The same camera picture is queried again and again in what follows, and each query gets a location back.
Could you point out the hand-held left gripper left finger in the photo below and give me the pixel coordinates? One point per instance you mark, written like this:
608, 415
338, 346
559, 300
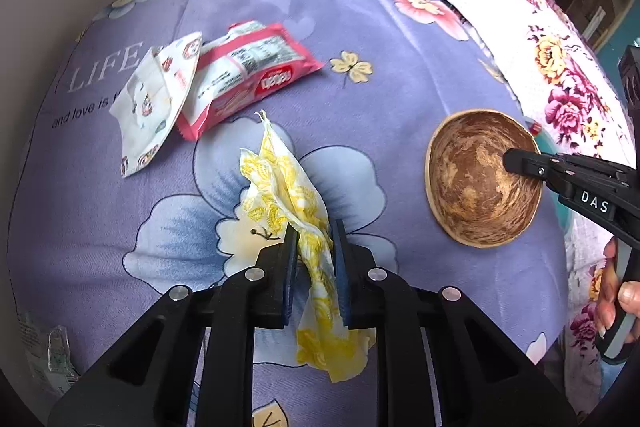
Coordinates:
289, 269

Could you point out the pink floral bedsheet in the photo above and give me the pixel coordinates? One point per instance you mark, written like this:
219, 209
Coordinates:
550, 57

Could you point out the teal plastic bin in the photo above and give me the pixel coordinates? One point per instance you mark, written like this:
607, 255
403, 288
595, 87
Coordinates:
546, 141

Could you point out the brown coconut shell bowl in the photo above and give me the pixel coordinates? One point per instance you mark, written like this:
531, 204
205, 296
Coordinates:
475, 187

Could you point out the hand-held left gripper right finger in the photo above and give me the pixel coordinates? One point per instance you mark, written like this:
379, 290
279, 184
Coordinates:
341, 269

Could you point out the person's right hand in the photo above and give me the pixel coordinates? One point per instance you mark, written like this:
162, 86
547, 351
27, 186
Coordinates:
630, 297

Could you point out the pink wet wipes packet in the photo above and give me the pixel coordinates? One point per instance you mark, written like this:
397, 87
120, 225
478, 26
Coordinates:
250, 72

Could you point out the yellow patterned paper napkin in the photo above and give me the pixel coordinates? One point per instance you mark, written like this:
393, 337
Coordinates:
280, 187

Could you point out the purple floral tablecloth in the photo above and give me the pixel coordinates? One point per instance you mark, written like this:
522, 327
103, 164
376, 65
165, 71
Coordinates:
375, 107

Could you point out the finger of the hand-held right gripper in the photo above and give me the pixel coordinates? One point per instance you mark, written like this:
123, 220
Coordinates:
530, 164

